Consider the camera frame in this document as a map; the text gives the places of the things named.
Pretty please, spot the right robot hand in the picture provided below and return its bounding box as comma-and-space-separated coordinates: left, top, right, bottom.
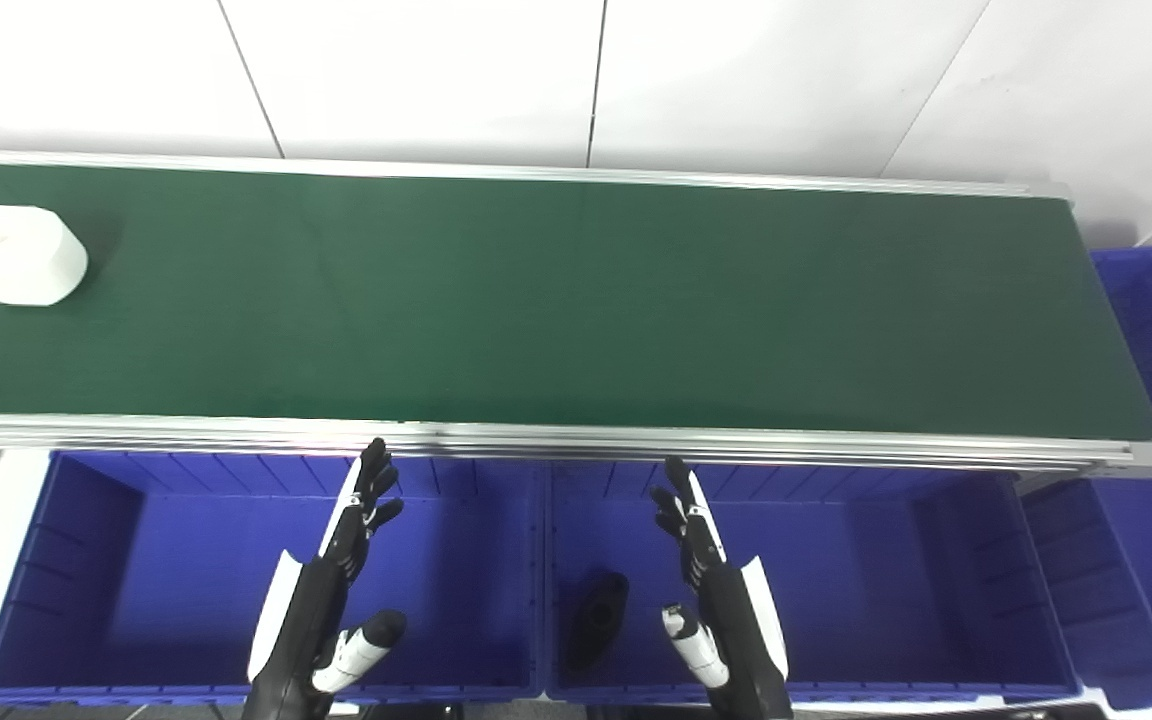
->
650, 457, 794, 720

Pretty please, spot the white cylindrical plastic part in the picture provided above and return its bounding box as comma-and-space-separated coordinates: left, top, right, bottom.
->
0, 205, 90, 307

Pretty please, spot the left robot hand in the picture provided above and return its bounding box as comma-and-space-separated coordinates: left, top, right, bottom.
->
241, 438, 408, 720

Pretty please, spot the black plastic part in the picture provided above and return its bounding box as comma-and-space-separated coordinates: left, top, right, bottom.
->
566, 570, 631, 671

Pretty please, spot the green conveyor belt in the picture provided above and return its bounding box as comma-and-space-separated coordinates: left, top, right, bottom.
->
0, 148, 1152, 493
0, 163, 1152, 442

